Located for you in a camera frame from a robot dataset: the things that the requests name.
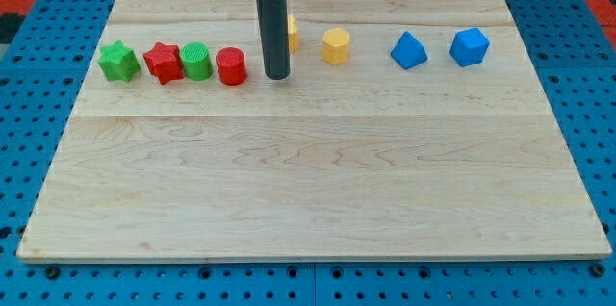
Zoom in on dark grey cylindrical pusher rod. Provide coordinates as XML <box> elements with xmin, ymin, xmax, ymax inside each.
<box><xmin>256</xmin><ymin>0</ymin><xmax>291</xmax><ymax>80</ymax></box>

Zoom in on yellow heart block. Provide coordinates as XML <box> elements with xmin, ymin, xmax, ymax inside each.
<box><xmin>287</xmin><ymin>14</ymin><xmax>299</xmax><ymax>52</ymax></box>

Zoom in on red cylinder block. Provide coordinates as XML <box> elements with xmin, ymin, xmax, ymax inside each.
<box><xmin>216</xmin><ymin>47</ymin><xmax>247</xmax><ymax>86</ymax></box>

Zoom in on yellow hexagon block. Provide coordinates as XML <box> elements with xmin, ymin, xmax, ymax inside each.
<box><xmin>322</xmin><ymin>27</ymin><xmax>350</xmax><ymax>65</ymax></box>

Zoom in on green cylinder block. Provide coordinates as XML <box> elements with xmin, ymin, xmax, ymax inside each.
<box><xmin>180</xmin><ymin>42</ymin><xmax>213</xmax><ymax>81</ymax></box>

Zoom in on red star block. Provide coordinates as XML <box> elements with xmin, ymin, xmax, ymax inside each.
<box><xmin>143</xmin><ymin>42</ymin><xmax>184</xmax><ymax>85</ymax></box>

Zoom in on blue triangular prism block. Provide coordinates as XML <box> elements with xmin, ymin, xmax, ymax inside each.
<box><xmin>390</xmin><ymin>31</ymin><xmax>427</xmax><ymax>70</ymax></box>

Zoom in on green star block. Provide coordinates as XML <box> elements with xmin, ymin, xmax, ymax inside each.
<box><xmin>98</xmin><ymin>40</ymin><xmax>141</xmax><ymax>82</ymax></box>

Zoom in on light wooden board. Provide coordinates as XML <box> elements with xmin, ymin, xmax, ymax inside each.
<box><xmin>17</xmin><ymin>0</ymin><xmax>612</xmax><ymax>264</ymax></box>

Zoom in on blue cube block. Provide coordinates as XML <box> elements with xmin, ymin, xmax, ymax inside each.
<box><xmin>449</xmin><ymin>28</ymin><xmax>491</xmax><ymax>67</ymax></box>

